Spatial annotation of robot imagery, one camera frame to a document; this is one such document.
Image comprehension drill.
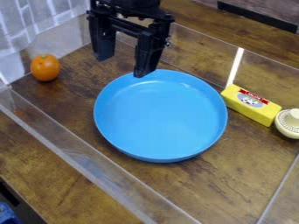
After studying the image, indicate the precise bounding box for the round blue tray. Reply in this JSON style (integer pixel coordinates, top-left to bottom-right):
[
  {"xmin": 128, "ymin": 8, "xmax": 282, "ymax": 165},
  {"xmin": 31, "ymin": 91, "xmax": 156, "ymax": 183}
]
[{"xmin": 94, "ymin": 69, "xmax": 229, "ymax": 163}]

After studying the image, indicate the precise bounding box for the cream round toy mushroom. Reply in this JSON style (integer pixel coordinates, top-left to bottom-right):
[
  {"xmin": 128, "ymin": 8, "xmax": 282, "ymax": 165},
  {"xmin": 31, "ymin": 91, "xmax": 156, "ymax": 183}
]
[{"xmin": 275, "ymin": 108, "xmax": 299, "ymax": 139}]

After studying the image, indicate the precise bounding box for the clear acrylic enclosure wall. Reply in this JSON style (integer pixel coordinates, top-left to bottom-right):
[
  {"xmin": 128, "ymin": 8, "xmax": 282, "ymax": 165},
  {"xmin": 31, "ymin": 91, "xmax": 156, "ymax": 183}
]
[{"xmin": 0, "ymin": 0, "xmax": 299, "ymax": 224}]

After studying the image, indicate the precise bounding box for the orange toy ball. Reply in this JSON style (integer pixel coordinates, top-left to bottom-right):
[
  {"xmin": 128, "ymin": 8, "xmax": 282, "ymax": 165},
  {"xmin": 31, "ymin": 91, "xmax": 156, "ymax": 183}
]
[{"xmin": 31, "ymin": 54, "xmax": 62, "ymax": 81}]

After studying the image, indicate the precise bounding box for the blue object at corner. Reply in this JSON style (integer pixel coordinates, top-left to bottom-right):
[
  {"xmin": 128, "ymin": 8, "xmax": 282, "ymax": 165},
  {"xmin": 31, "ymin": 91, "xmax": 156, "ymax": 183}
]
[{"xmin": 0, "ymin": 202, "xmax": 20, "ymax": 224}]

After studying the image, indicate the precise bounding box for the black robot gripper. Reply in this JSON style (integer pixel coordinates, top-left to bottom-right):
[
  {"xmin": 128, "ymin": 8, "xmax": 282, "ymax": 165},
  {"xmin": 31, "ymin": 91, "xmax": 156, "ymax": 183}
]
[{"xmin": 87, "ymin": 0, "xmax": 174, "ymax": 78}]

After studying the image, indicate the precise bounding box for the yellow toy butter block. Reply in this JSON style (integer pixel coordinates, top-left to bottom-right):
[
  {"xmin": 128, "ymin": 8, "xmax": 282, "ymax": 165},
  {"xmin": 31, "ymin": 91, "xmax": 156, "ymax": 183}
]
[{"xmin": 221, "ymin": 84, "xmax": 282, "ymax": 127}]

